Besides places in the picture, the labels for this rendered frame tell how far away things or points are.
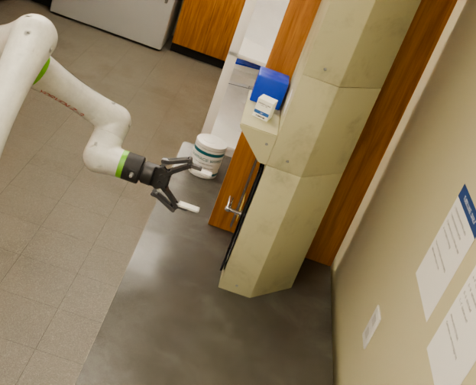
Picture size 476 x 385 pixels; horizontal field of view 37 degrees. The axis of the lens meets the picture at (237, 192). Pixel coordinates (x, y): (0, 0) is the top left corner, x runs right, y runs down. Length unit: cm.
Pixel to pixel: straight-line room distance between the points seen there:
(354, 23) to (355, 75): 16
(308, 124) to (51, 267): 206
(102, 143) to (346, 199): 89
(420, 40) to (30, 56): 121
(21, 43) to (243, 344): 106
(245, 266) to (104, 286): 157
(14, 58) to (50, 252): 207
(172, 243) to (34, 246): 155
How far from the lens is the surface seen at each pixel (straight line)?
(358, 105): 217
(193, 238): 257
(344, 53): 203
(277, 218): 222
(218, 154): 294
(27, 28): 202
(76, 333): 347
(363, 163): 255
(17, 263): 380
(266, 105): 217
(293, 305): 244
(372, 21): 203
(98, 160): 230
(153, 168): 230
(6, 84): 196
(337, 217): 264
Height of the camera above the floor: 228
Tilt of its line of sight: 27 degrees down
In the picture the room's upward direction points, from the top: 21 degrees clockwise
